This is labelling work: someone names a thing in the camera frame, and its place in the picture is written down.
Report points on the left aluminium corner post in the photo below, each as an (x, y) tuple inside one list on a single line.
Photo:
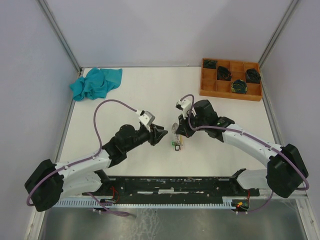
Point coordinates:
[(48, 13)]

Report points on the black key tag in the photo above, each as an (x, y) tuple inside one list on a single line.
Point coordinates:
[(177, 148)]

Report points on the wooden compartment tray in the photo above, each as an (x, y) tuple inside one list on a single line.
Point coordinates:
[(211, 87)]

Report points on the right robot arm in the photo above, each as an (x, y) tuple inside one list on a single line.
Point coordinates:
[(284, 170)]

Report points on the teal cloth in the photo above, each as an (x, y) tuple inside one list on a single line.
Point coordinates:
[(97, 83)]

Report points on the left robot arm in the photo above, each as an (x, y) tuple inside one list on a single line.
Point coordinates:
[(51, 182)]

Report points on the dark rolled sock right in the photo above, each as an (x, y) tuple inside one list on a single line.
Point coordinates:
[(252, 76)]

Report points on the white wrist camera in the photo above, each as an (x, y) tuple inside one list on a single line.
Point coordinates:
[(185, 106), (146, 118)]

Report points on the dark rolled sock top-left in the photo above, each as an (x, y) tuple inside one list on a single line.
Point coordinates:
[(210, 64)]

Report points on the right aluminium corner post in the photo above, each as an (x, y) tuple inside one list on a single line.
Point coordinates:
[(279, 30)]

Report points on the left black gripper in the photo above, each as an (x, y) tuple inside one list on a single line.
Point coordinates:
[(156, 133)]

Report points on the dark rolled sock blue-yellow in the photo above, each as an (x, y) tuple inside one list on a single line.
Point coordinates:
[(239, 87)]

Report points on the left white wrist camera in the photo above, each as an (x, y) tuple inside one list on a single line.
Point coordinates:
[(146, 118)]

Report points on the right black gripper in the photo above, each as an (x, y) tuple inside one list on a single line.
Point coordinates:
[(183, 129)]

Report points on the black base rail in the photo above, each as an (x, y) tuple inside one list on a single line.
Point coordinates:
[(172, 189)]

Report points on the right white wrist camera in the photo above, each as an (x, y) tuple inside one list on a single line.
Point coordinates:
[(185, 106)]

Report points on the white cable duct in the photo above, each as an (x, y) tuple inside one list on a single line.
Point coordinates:
[(84, 202)]

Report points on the aluminium corner post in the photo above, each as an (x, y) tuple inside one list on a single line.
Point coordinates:
[(279, 30), (48, 13)]

